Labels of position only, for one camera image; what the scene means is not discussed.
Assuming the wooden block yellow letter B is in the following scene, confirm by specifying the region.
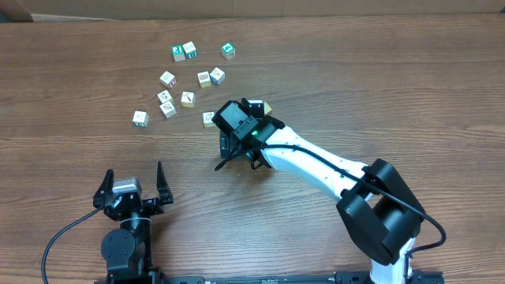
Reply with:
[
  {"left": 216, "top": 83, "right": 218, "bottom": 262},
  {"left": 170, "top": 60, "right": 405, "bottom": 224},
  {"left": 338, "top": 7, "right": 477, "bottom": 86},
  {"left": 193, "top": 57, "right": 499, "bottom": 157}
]
[{"left": 181, "top": 92, "right": 196, "bottom": 107}]

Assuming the wooden block green J side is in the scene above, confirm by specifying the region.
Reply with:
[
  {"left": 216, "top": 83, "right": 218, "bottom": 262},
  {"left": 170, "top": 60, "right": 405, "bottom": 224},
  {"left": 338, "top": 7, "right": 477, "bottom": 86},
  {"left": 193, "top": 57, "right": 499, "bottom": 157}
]
[{"left": 133, "top": 110, "right": 149, "bottom": 127}]

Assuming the wooden block blue letter M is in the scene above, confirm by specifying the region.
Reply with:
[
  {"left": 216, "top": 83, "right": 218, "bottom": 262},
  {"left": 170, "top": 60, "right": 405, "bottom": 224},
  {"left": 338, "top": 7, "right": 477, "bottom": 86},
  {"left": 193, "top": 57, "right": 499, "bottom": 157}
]
[{"left": 209, "top": 67, "right": 226, "bottom": 85}]

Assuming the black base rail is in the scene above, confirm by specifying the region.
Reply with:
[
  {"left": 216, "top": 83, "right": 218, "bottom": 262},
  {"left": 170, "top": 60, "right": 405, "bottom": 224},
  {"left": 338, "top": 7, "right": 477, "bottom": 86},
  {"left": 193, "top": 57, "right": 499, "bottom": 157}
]
[{"left": 94, "top": 269, "right": 446, "bottom": 284}]

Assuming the wooden block red letter U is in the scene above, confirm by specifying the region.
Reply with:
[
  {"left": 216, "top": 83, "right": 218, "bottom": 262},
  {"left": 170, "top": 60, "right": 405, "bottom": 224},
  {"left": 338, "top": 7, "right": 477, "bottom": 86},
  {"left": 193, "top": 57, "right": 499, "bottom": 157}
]
[{"left": 159, "top": 71, "right": 177, "bottom": 89}]

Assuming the wooden block green number 4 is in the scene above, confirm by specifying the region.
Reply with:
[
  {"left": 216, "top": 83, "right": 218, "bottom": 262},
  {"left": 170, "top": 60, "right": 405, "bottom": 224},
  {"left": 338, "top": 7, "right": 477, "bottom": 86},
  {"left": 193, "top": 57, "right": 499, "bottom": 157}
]
[{"left": 221, "top": 42, "right": 236, "bottom": 60}]

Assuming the wooden block yellow letter L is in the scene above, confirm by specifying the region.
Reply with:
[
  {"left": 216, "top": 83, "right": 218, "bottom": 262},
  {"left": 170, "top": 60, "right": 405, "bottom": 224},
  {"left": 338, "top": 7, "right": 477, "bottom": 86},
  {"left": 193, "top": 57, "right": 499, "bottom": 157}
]
[{"left": 202, "top": 112, "right": 215, "bottom": 128}]

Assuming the wooden block number 2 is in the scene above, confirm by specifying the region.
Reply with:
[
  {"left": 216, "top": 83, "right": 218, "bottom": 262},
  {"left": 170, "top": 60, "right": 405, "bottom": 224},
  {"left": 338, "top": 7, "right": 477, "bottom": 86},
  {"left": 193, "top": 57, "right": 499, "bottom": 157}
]
[{"left": 159, "top": 101, "right": 177, "bottom": 118}]

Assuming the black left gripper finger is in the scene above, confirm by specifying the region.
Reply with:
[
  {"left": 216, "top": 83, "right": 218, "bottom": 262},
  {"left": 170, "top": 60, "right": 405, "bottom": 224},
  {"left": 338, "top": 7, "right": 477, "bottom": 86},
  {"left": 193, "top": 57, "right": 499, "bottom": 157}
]
[
  {"left": 92, "top": 169, "right": 114, "bottom": 207},
  {"left": 156, "top": 161, "right": 174, "bottom": 204}
]

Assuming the wooden block yellow oval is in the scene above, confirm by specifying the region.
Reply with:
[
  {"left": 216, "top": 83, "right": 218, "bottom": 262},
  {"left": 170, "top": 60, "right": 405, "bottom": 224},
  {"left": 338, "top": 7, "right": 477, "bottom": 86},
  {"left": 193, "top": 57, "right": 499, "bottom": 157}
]
[{"left": 197, "top": 71, "right": 212, "bottom": 88}]

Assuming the wooden block green top J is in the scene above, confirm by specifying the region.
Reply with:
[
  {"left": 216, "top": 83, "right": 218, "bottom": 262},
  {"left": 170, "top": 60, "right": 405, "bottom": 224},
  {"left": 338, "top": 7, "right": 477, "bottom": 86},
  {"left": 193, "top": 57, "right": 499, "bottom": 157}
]
[{"left": 171, "top": 45, "right": 185, "bottom": 62}]

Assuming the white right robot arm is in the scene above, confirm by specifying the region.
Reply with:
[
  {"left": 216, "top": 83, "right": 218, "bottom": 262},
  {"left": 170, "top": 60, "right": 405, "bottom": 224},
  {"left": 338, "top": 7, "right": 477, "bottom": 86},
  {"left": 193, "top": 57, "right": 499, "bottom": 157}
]
[{"left": 219, "top": 124, "right": 427, "bottom": 283}]

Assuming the wooden block teal letter R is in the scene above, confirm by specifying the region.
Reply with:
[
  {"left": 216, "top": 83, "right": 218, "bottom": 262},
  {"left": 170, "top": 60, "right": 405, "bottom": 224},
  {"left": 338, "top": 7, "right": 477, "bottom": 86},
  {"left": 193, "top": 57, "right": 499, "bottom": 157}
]
[{"left": 182, "top": 41, "right": 198, "bottom": 59}]

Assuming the wooden block yellow sided small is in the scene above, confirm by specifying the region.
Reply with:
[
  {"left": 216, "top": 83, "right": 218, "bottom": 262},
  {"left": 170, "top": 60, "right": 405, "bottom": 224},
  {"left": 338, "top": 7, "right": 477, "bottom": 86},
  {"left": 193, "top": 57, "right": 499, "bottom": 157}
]
[{"left": 157, "top": 90, "right": 174, "bottom": 104}]

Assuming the wooden block yellow top bone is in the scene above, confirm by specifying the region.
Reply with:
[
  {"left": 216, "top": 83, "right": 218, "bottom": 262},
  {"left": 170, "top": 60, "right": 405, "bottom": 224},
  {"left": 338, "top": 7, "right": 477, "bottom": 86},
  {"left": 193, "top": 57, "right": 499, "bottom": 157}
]
[{"left": 264, "top": 102, "right": 272, "bottom": 115}]

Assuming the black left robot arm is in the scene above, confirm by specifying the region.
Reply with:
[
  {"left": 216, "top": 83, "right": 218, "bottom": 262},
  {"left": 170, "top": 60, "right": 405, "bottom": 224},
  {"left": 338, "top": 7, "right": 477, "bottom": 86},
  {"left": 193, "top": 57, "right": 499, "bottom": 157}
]
[{"left": 93, "top": 163, "right": 174, "bottom": 283}]

